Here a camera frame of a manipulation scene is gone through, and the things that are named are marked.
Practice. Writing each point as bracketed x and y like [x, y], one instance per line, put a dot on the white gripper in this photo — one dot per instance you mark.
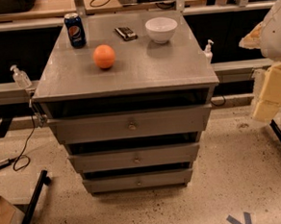
[276, 35]

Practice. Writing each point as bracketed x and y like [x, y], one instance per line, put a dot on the grey bottom drawer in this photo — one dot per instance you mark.
[152, 179]

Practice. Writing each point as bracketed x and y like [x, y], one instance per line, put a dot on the grey drawer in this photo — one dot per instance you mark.
[134, 157]
[120, 125]
[152, 179]

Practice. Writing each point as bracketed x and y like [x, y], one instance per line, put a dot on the grey top drawer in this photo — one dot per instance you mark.
[120, 125]

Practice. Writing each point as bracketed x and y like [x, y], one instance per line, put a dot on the grey middle drawer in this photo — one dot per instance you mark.
[134, 157]

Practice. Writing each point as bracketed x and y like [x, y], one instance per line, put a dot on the grey drawer cabinet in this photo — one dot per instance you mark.
[145, 76]

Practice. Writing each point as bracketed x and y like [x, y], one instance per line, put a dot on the white pump bottle right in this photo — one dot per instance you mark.
[208, 50]

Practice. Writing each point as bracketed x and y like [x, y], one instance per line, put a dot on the white bowl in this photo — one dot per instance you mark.
[161, 29]

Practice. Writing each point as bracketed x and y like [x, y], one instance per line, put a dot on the dark snack bar packet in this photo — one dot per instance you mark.
[126, 33]

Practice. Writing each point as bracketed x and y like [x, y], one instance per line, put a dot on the orange fruit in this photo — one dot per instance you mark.
[104, 56]

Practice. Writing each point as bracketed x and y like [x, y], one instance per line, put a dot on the blue Pepsi can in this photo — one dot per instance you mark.
[75, 29]

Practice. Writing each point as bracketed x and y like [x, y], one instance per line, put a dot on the clear sanitizer bottle left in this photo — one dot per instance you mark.
[20, 77]

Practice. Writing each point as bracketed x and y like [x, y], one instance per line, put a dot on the black stand leg left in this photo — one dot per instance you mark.
[43, 180]

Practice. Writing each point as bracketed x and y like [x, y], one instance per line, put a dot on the black power adapter with cable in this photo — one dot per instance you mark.
[20, 160]

